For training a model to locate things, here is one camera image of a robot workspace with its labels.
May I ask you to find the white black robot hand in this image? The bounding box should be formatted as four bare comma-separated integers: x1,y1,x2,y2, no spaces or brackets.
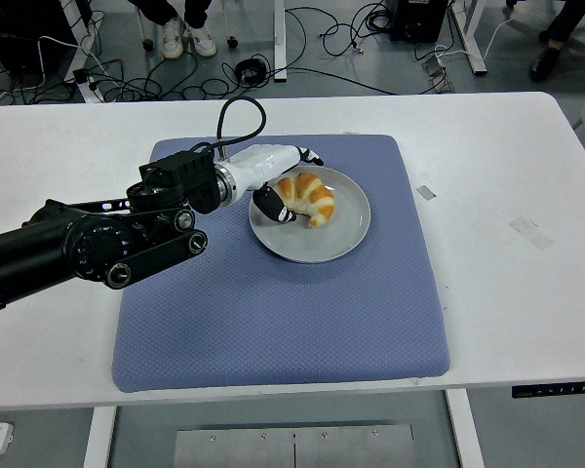
228,144,325,225

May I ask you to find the croissant bread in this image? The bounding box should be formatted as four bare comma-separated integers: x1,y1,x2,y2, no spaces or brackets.
271,172,335,229

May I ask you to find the grey round plate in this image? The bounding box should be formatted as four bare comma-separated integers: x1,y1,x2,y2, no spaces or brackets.
248,165,372,264

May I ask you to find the person's leg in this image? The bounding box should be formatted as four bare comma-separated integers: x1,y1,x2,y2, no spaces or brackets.
183,0,212,28
540,0,585,50
126,0,181,25

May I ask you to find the blue quilted mat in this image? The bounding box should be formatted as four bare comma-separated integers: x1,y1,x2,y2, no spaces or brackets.
110,134,451,394

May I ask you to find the grey foot pedal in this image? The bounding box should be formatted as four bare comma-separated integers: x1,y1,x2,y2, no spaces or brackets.
421,53,454,94

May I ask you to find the black power plug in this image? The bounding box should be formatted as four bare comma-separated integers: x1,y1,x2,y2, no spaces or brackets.
72,67,101,94

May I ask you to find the black equipment box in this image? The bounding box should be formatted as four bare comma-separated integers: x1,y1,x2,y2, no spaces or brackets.
388,0,448,43

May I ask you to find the large black computer case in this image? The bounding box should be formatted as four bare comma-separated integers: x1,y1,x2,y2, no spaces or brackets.
0,0,79,87

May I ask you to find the large clear tape piece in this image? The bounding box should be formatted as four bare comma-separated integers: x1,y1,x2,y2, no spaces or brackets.
508,215,555,252

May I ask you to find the grey metal plate with screws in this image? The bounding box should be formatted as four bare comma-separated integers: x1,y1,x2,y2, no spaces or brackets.
173,423,415,468

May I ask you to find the black leather shoe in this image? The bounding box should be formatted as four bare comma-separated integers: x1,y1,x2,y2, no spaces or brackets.
528,46,563,83

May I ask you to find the white table leg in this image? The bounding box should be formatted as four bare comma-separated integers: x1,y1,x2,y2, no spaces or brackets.
82,406,118,468
444,389,487,468

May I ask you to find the black table control panel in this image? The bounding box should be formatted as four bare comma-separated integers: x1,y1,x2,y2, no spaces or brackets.
511,383,585,400

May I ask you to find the coiled black cable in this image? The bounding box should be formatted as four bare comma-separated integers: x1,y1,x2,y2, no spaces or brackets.
233,58,267,85

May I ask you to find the long black floor cable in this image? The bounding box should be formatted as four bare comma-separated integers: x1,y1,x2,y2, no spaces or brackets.
265,65,401,97

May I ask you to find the white desk frame post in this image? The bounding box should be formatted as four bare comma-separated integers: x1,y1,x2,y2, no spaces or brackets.
272,0,288,83

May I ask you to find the white desk frame leg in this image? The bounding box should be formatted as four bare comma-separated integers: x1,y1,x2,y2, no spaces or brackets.
60,0,101,104

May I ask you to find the white desk frame foot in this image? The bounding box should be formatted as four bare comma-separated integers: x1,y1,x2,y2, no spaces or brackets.
448,0,488,76

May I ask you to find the white floor cable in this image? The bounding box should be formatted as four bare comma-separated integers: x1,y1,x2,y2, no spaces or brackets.
482,19,513,59

